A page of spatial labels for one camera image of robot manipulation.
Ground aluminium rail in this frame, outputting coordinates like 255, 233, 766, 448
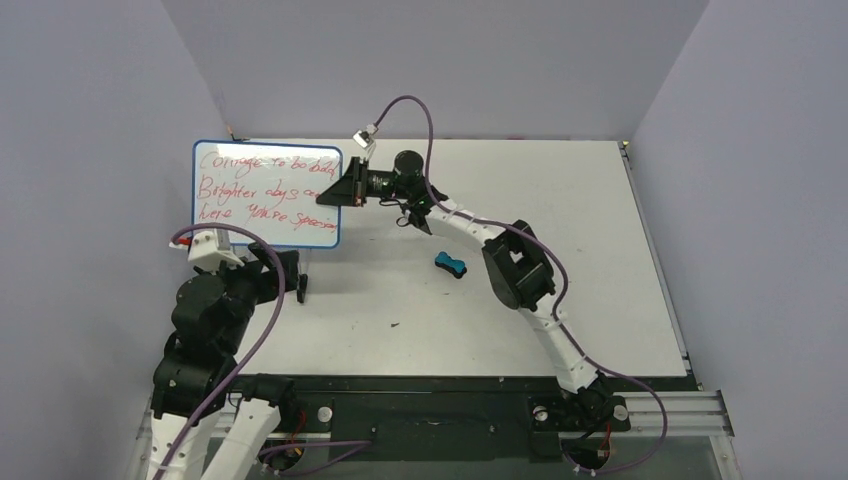
136, 391, 734, 442

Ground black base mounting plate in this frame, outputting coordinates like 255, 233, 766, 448
260, 375, 696, 469

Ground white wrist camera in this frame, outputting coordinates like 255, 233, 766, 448
169, 229, 244, 273
352, 124, 378, 150

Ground blue and black eraser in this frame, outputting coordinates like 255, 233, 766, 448
434, 251, 468, 279

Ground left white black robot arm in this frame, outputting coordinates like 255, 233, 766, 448
146, 233, 308, 479

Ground wire whiteboard stand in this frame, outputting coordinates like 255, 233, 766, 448
245, 242, 310, 305

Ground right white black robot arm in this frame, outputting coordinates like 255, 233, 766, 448
316, 150, 630, 431

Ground blue framed whiteboard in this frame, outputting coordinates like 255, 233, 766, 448
191, 140, 344, 249

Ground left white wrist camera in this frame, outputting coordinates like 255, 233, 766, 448
169, 229, 244, 273

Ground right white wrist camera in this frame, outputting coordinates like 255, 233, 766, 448
352, 124, 378, 150

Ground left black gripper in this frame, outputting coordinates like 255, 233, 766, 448
200, 239, 298, 351

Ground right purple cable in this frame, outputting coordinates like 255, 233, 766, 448
372, 95, 669, 476

